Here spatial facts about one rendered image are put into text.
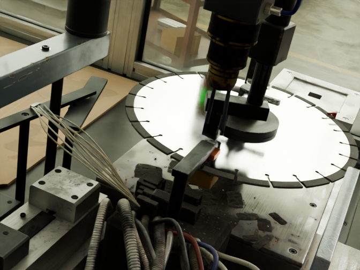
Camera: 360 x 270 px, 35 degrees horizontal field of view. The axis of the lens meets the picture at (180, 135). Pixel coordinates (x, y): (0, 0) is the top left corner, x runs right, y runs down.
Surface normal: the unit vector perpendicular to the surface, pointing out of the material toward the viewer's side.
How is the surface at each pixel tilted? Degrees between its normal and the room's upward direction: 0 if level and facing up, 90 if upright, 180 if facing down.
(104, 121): 0
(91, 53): 90
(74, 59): 90
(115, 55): 90
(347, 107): 0
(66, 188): 0
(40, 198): 90
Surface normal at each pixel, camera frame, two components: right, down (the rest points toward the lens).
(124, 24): -0.40, 0.36
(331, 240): 0.18, -0.87
